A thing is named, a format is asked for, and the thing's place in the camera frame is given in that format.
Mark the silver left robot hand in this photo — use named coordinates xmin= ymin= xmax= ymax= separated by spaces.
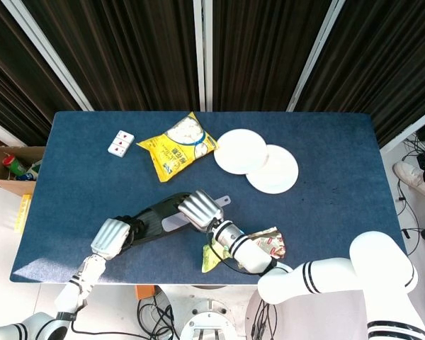
xmin=89 ymin=215 xmax=146 ymax=261

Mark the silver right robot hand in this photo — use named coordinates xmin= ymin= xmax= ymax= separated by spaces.
xmin=176 ymin=190 xmax=225 ymax=233

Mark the black rubber slipper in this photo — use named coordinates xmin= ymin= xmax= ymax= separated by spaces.
xmin=127 ymin=193 xmax=199 ymax=249

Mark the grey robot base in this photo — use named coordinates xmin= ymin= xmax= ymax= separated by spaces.
xmin=178 ymin=285 xmax=249 ymax=340

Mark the crumpled green snack bag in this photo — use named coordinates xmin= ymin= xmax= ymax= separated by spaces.
xmin=201 ymin=243 xmax=232 ymax=273

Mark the yellow marshmallow bag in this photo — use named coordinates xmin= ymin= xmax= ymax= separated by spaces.
xmin=137 ymin=111 xmax=219 ymax=183

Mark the orange box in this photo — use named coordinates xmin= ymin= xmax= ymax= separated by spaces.
xmin=134 ymin=284 xmax=157 ymax=302

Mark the white round plate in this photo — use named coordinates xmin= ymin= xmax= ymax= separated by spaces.
xmin=246 ymin=144 xmax=300 ymax=195
xmin=213 ymin=128 xmax=269 ymax=175

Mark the gold red-print snack bag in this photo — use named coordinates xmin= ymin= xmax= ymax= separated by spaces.
xmin=249 ymin=226 xmax=288 ymax=262

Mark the yellow flat box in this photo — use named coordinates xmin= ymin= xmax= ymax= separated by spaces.
xmin=14 ymin=193 xmax=33 ymax=234

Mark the playing card deck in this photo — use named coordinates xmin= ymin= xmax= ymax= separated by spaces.
xmin=107 ymin=130 xmax=135 ymax=157

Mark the white blue carton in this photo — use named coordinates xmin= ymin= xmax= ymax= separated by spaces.
xmin=16 ymin=159 xmax=43 ymax=182

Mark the green can with red lid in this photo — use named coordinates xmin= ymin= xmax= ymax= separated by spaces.
xmin=2 ymin=152 xmax=28 ymax=177

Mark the blue fabric table cover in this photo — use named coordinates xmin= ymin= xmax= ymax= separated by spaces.
xmin=9 ymin=111 xmax=411 ymax=285

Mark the dark pleated curtain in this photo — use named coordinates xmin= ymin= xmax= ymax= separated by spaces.
xmin=0 ymin=0 xmax=425 ymax=148

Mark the white sneaker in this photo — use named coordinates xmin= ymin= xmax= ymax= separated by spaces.
xmin=392 ymin=161 xmax=425 ymax=198

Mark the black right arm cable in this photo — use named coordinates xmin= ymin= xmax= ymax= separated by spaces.
xmin=209 ymin=239 xmax=272 ymax=276

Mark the black floor cable bundle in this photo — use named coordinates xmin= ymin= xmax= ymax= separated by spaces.
xmin=249 ymin=297 xmax=278 ymax=340
xmin=137 ymin=296 xmax=181 ymax=340

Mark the white frame post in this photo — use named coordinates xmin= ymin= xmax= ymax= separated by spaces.
xmin=193 ymin=0 xmax=214 ymax=113
xmin=1 ymin=0 xmax=94 ymax=112
xmin=286 ymin=0 xmax=347 ymax=113

